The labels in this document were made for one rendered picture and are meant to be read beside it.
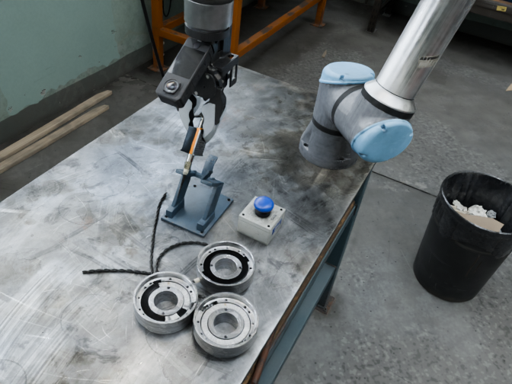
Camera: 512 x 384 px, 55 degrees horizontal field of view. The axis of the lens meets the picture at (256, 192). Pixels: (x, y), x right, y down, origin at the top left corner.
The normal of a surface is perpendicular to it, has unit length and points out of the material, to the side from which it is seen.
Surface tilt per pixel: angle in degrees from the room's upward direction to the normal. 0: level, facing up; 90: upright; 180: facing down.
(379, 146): 97
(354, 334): 0
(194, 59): 31
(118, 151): 0
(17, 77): 90
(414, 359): 0
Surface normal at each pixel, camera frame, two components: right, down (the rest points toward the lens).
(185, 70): -0.14, -0.36
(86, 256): 0.11, -0.75
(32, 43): 0.88, 0.38
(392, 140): 0.28, 0.74
